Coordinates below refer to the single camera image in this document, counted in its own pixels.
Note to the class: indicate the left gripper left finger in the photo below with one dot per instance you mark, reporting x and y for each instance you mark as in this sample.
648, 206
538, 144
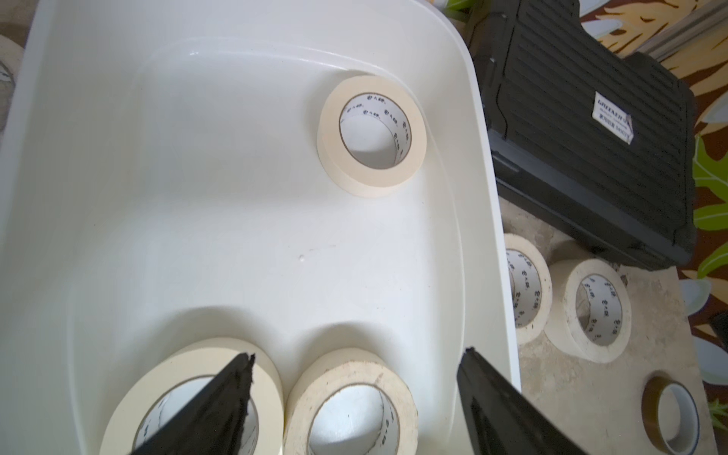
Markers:
213, 422

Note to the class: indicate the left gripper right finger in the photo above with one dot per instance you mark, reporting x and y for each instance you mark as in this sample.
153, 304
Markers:
499, 419

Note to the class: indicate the masking tape roll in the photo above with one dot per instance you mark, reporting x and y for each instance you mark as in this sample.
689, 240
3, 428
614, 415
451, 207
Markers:
388, 103
591, 315
531, 287
163, 392
11, 61
340, 370

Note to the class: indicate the white plastic storage box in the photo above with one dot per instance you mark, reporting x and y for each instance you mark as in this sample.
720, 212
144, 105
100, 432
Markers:
160, 185

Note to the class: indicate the black plastic tool case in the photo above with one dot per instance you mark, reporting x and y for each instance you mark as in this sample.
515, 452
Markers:
598, 146

